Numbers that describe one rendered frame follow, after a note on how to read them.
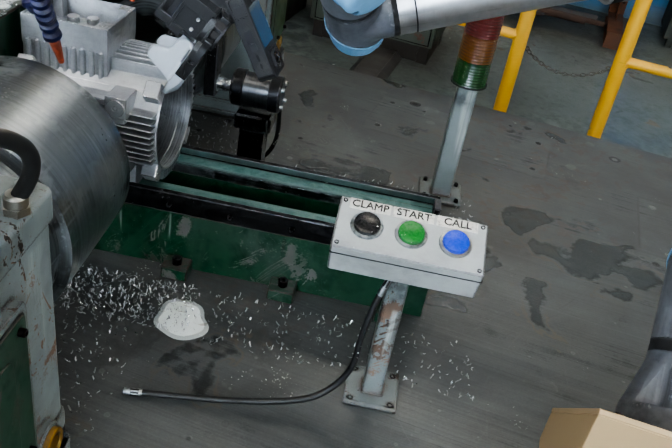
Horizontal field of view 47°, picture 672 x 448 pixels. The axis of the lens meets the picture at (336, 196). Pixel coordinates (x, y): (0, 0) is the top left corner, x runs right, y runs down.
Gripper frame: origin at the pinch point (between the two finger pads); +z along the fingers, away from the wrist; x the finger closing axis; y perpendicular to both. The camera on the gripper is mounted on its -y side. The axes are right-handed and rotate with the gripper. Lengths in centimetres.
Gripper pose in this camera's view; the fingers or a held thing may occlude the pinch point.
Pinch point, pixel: (174, 88)
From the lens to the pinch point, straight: 105.4
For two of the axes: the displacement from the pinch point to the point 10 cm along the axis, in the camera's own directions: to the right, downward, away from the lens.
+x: -1.4, 5.1, -8.5
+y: -7.7, -5.9, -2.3
